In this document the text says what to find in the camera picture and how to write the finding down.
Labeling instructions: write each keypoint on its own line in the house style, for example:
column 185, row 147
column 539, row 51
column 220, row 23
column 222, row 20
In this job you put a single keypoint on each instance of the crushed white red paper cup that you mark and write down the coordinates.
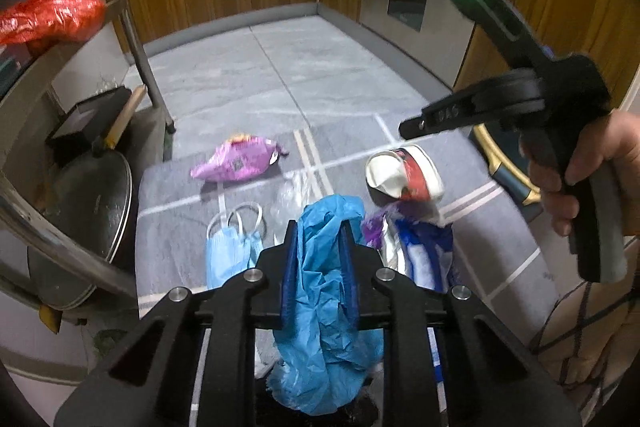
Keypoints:
column 400, row 174

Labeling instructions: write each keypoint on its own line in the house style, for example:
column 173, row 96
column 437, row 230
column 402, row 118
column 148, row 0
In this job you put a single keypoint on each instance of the tall wooden cabinet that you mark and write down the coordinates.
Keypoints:
column 560, row 7

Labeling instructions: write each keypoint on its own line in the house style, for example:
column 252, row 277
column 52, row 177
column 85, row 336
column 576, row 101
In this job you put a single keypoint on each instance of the blue face mask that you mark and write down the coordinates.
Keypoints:
column 227, row 252

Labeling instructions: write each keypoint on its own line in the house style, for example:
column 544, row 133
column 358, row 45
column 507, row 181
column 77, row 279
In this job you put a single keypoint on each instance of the large red plastic bag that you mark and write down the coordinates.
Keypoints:
column 55, row 14

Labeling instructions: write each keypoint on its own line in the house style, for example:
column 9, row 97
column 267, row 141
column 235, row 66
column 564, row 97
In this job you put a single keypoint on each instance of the crumpled clear plastic film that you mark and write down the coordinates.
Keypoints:
column 110, row 83

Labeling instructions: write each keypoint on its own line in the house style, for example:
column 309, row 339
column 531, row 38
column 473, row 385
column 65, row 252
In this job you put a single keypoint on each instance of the blue plastic bag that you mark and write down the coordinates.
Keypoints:
column 320, row 307

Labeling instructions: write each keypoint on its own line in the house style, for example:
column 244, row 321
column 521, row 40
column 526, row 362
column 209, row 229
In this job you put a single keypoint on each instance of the black square box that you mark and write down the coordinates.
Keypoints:
column 80, row 122

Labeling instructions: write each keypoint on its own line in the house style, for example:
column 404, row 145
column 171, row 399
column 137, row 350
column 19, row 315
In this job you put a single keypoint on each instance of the person's right hand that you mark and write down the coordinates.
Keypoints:
column 622, row 147

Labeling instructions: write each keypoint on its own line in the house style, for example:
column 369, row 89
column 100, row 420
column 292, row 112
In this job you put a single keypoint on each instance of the blue white snack packet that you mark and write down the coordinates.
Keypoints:
column 422, row 247

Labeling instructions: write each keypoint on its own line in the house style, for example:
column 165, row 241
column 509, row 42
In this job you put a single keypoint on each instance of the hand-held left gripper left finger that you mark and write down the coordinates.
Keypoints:
column 290, row 267

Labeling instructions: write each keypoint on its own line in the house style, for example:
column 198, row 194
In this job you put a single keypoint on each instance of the grey checked mat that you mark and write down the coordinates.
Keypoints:
column 175, row 187

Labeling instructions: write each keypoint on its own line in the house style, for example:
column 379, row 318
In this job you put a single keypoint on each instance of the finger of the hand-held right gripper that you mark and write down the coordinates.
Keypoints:
column 450, row 114

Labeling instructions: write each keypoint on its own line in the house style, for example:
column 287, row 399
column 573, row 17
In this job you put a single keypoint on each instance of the stainless steel rack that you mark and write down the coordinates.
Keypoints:
column 120, row 7

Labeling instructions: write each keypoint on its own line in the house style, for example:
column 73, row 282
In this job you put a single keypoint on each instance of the yellow block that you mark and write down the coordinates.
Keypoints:
column 49, row 318

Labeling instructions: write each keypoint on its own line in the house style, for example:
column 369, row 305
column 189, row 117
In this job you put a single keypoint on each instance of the person's checked trouser leg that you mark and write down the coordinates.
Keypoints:
column 600, row 337

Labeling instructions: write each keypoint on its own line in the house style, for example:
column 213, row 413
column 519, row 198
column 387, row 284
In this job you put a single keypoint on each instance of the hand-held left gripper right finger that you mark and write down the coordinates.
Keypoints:
column 347, row 272

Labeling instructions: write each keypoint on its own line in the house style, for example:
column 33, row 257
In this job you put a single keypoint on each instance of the clear plastic bag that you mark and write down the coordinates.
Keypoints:
column 292, row 197

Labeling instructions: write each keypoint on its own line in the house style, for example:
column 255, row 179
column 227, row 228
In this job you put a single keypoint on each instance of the purple foil wrapper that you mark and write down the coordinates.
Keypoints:
column 375, row 227

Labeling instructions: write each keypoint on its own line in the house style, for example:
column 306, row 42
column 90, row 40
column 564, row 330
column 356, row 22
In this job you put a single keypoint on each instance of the pink snack packet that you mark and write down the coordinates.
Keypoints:
column 235, row 159

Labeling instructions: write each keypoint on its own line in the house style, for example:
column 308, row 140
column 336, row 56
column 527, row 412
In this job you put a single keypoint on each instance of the bag of green vegetables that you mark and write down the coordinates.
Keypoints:
column 110, row 342

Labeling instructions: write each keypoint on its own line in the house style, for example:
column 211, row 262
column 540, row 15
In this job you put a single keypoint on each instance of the dark green yellow-rimmed bin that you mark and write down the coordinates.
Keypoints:
column 520, row 199

